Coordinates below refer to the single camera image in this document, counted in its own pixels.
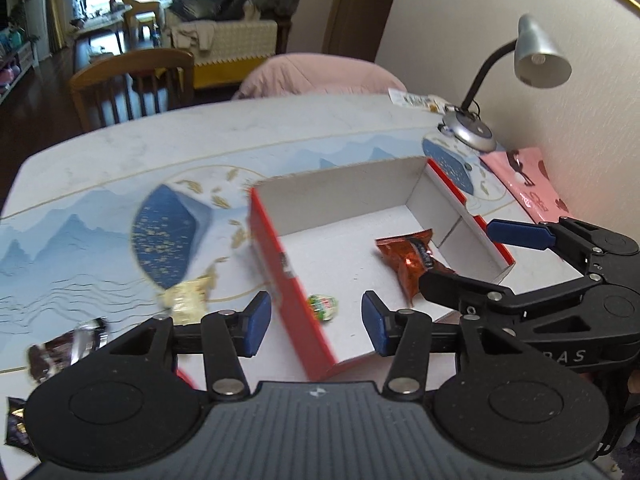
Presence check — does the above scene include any pale yellow snack packet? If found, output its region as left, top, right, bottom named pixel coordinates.
left=159, top=275, right=217, bottom=325

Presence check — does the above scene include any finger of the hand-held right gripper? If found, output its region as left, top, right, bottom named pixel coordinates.
left=418, top=269, right=607, bottom=322
left=486, top=216, right=640, bottom=276

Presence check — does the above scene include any white paper packet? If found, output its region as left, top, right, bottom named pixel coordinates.
left=388, top=88, right=451, bottom=113

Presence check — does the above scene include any orange red snack packet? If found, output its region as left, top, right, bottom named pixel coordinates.
left=375, top=228, right=458, bottom=307

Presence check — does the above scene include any yellow wooden chair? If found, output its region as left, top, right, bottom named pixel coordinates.
left=121, top=0, right=162, bottom=36

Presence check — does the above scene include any pink printed plastic bag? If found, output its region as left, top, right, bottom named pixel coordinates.
left=479, top=147, right=576, bottom=226

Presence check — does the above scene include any silver desk lamp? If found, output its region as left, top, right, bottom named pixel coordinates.
left=437, top=14, right=572, bottom=153

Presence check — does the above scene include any small green round candy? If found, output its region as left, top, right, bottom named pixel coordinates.
left=306, top=294, right=340, bottom=323

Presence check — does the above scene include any brown wooden chair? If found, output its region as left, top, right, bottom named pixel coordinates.
left=69, top=49, right=196, bottom=133

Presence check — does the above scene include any wooden television cabinet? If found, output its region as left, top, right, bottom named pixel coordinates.
left=0, top=42, right=40, bottom=103

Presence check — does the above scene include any coffee table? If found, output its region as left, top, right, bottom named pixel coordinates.
left=70, top=12, right=126, bottom=56

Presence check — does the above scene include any dark purple snack packet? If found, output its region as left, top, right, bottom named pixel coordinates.
left=4, top=396, right=38, bottom=453

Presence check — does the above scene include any sofa with beige cover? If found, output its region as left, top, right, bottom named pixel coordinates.
left=165, top=19, right=278, bottom=88

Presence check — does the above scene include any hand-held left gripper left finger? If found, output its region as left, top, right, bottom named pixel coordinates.
left=107, top=290, right=273, bottom=403

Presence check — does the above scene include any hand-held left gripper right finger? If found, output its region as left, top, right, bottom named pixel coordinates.
left=361, top=289, right=531, bottom=404

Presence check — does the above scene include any green potted plant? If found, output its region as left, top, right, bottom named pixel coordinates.
left=9, top=0, right=41, bottom=46

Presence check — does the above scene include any brown silver snack packet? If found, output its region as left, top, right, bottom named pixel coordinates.
left=27, top=317, right=111, bottom=385

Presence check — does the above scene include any brown door frame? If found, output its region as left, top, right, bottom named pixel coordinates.
left=322, top=0, right=406, bottom=63

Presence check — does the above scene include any red and white cardboard box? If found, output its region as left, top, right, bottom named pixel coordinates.
left=248, top=156, right=516, bottom=381

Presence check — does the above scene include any beige curtain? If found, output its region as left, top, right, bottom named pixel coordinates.
left=47, top=0, right=76, bottom=53

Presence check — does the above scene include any pink cushioned chair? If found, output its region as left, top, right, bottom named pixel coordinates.
left=232, top=52, right=408, bottom=101

